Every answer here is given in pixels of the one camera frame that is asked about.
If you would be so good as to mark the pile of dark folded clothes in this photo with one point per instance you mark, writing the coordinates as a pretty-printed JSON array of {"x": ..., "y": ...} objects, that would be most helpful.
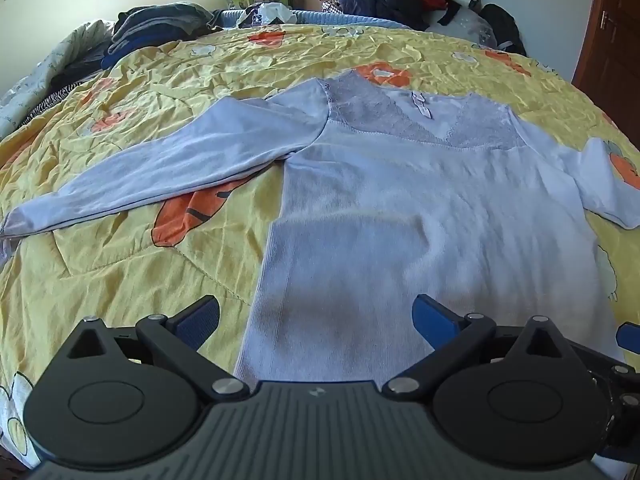
[{"x": 145, "y": 25}]

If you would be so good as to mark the light blue long-sleeve top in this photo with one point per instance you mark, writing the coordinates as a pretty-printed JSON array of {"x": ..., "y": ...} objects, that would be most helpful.
[{"x": 400, "y": 220}]

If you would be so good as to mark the pale floral quilt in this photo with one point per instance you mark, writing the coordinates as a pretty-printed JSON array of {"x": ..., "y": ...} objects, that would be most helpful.
[{"x": 30, "y": 95}]

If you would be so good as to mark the yellow carrot-print quilt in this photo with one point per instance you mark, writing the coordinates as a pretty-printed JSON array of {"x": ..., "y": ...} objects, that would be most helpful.
[{"x": 150, "y": 270}]

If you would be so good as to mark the navy puffer jacket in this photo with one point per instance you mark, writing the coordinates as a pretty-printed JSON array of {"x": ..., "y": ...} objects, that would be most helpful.
[{"x": 370, "y": 2}]

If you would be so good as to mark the blue knitted blanket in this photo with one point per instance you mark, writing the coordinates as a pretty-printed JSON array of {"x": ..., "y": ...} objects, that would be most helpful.
[{"x": 340, "y": 19}]

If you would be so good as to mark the white plastic bag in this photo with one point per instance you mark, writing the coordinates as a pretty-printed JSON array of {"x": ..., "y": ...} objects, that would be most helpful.
[{"x": 265, "y": 12}]

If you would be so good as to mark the black-and-white striped cloth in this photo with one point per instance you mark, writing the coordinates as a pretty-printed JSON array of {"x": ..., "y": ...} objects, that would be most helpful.
[{"x": 47, "y": 105}]

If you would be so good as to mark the black bag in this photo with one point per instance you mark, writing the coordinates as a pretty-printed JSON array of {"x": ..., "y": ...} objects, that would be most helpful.
[{"x": 502, "y": 27}]

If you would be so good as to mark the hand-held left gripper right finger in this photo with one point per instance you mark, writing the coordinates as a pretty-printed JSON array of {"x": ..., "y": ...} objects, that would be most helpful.
[{"x": 434, "y": 322}]

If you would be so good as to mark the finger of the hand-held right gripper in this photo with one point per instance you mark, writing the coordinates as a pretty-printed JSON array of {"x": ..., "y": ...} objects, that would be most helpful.
[
  {"x": 625, "y": 385},
  {"x": 629, "y": 336}
]

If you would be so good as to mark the brown wooden door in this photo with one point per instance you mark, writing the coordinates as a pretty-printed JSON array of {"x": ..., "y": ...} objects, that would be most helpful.
[{"x": 612, "y": 60}]

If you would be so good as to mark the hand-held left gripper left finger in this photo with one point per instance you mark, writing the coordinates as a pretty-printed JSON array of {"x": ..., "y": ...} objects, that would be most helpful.
[{"x": 199, "y": 321}]

